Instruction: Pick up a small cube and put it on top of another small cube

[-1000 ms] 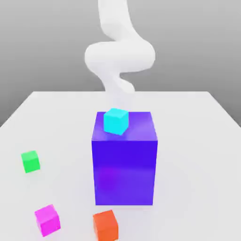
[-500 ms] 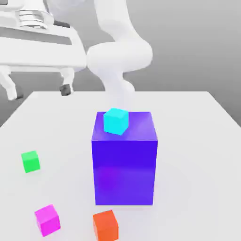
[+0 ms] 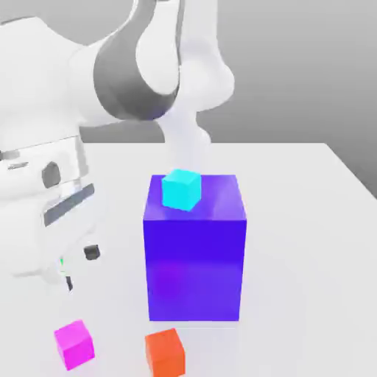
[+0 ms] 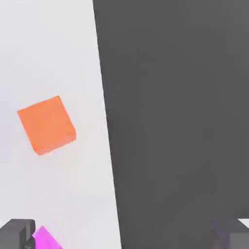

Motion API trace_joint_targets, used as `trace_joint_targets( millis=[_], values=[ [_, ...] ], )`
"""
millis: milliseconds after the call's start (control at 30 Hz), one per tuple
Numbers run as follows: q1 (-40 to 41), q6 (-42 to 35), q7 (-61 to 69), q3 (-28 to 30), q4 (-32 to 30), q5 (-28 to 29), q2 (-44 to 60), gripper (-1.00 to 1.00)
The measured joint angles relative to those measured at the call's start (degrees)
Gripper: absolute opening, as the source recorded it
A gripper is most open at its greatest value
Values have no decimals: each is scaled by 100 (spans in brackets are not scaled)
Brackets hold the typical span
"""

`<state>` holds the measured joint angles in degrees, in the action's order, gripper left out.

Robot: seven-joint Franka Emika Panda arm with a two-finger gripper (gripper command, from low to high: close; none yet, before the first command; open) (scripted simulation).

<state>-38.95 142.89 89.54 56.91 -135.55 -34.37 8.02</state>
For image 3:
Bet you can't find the small cyan cube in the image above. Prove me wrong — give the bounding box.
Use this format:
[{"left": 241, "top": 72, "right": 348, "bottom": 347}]
[{"left": 161, "top": 168, "right": 203, "bottom": 213}]

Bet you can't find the large purple box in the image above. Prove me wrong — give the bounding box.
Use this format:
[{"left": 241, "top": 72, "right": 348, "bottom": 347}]
[{"left": 142, "top": 174, "right": 247, "bottom": 323}]

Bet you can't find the small orange cube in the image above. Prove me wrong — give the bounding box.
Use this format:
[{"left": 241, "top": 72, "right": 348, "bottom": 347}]
[{"left": 144, "top": 328, "right": 186, "bottom": 377}]

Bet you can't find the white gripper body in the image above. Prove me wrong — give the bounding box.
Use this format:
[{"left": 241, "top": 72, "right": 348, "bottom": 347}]
[{"left": 0, "top": 183, "right": 101, "bottom": 281}]

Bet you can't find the small magenta cube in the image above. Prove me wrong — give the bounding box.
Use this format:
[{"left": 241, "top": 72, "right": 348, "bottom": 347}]
[{"left": 53, "top": 319, "right": 96, "bottom": 372}]

